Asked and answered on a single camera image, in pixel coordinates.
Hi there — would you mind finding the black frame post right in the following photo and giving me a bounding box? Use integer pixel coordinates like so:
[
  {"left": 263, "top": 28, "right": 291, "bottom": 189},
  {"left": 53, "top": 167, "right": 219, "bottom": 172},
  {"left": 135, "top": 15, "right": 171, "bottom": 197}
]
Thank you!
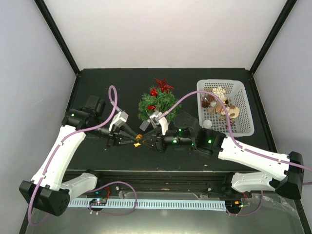
[{"left": 249, "top": 0, "right": 297, "bottom": 76}]

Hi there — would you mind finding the gold gift box ornament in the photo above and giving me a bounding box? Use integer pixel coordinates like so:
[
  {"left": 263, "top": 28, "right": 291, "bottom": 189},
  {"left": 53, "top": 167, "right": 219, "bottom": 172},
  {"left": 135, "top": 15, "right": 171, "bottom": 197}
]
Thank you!
[{"left": 134, "top": 134, "right": 143, "bottom": 148}]

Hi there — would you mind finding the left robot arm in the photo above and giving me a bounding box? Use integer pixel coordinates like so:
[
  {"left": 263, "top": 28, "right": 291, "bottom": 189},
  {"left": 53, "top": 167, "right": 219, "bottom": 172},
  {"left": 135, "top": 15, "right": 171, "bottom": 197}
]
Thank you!
[{"left": 19, "top": 97, "right": 122, "bottom": 225}]

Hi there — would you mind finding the red santa ornament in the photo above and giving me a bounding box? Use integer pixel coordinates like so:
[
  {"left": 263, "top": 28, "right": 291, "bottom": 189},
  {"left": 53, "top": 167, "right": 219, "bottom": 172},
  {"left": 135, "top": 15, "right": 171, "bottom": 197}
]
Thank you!
[{"left": 147, "top": 105, "right": 156, "bottom": 110}]

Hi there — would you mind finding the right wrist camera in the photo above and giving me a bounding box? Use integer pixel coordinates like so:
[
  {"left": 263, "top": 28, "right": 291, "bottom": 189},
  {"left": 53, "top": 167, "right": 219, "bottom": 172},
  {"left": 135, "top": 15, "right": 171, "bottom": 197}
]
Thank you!
[{"left": 149, "top": 111, "right": 169, "bottom": 136}]

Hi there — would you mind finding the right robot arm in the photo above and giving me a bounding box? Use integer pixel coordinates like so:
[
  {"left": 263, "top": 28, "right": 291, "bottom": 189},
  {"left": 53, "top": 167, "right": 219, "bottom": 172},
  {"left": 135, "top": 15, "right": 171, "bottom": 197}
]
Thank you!
[{"left": 137, "top": 112, "right": 304, "bottom": 200}]

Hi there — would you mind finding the large white ball ornament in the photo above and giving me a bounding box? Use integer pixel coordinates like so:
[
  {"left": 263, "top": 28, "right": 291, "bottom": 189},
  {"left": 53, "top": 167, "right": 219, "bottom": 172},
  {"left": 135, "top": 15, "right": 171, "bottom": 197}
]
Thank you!
[{"left": 202, "top": 119, "right": 213, "bottom": 129}]

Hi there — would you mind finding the string light with white balls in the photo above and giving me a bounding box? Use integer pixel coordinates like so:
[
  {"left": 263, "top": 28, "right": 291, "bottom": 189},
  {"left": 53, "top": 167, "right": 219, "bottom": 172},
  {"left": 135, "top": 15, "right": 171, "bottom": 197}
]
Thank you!
[{"left": 139, "top": 118, "right": 160, "bottom": 131}]

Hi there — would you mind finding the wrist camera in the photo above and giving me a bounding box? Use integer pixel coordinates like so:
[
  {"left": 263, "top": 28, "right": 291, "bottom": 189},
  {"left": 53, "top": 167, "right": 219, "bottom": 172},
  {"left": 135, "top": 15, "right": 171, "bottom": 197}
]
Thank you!
[
  {"left": 149, "top": 111, "right": 169, "bottom": 136},
  {"left": 109, "top": 111, "right": 129, "bottom": 132}
]

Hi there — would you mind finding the white snowflake ornament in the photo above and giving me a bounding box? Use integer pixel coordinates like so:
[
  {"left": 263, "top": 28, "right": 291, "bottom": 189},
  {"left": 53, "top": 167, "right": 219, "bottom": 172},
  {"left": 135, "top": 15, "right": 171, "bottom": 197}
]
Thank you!
[{"left": 212, "top": 86, "right": 226, "bottom": 99}]

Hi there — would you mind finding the black frame post left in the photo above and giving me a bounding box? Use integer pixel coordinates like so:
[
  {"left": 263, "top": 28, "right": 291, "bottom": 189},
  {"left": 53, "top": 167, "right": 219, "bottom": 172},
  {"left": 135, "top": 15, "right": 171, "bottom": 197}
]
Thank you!
[{"left": 34, "top": 0, "right": 80, "bottom": 76}]

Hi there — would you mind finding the small green christmas tree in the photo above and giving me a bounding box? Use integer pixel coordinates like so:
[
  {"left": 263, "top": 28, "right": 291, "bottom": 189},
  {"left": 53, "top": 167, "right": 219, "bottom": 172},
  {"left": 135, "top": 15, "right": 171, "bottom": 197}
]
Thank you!
[{"left": 138, "top": 86, "right": 178, "bottom": 121}]

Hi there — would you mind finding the pine cone ornament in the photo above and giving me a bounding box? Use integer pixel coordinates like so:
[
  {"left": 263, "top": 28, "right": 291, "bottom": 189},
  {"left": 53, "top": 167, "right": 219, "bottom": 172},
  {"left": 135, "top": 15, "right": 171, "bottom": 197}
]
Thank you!
[{"left": 201, "top": 94, "right": 215, "bottom": 108}]

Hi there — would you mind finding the right circuit board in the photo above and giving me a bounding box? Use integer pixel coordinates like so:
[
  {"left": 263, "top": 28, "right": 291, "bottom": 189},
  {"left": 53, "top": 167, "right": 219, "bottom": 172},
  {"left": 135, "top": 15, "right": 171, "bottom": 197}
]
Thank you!
[{"left": 226, "top": 198, "right": 251, "bottom": 208}]

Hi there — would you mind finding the black frame post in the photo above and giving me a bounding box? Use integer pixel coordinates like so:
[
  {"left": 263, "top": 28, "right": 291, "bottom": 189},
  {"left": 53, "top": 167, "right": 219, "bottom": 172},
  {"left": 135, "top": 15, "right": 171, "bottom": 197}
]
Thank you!
[
  {"left": 34, "top": 0, "right": 80, "bottom": 76},
  {"left": 249, "top": 0, "right": 297, "bottom": 76}
]

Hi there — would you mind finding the white plastic basket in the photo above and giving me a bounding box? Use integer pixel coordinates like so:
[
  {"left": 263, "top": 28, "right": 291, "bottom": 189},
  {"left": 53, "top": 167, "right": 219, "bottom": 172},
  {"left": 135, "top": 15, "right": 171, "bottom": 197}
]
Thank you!
[{"left": 196, "top": 79, "right": 254, "bottom": 137}]

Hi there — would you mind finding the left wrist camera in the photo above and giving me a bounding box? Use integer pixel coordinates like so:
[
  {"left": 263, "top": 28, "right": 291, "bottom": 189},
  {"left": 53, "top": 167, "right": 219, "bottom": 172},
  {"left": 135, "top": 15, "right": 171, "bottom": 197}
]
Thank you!
[{"left": 109, "top": 111, "right": 129, "bottom": 132}]

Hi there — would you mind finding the circuit board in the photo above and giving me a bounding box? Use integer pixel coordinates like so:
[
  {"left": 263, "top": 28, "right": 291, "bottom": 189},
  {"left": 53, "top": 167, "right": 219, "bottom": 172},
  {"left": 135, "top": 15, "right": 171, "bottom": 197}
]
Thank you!
[
  {"left": 226, "top": 198, "right": 251, "bottom": 208},
  {"left": 89, "top": 198, "right": 107, "bottom": 206}
]

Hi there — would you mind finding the red star ornament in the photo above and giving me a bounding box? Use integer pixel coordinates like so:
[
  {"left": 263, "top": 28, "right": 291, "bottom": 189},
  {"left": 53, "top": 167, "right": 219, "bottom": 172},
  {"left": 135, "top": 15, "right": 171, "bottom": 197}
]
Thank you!
[{"left": 154, "top": 78, "right": 174, "bottom": 93}]

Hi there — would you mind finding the white slotted cable duct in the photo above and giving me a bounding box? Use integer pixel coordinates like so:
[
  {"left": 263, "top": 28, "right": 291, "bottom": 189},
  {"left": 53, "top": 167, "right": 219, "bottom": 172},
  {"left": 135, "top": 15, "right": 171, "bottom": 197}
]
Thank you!
[{"left": 68, "top": 198, "right": 226, "bottom": 212}]

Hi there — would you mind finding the left circuit board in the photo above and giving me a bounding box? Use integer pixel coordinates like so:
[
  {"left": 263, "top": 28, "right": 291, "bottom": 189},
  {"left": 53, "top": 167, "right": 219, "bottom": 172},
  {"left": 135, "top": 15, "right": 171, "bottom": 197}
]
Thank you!
[{"left": 89, "top": 198, "right": 107, "bottom": 206}]

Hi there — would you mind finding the red gift box ornament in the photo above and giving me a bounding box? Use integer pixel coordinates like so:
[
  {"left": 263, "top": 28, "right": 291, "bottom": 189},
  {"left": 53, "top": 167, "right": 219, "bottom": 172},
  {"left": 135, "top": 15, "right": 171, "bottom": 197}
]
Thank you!
[{"left": 150, "top": 88, "right": 158, "bottom": 98}]

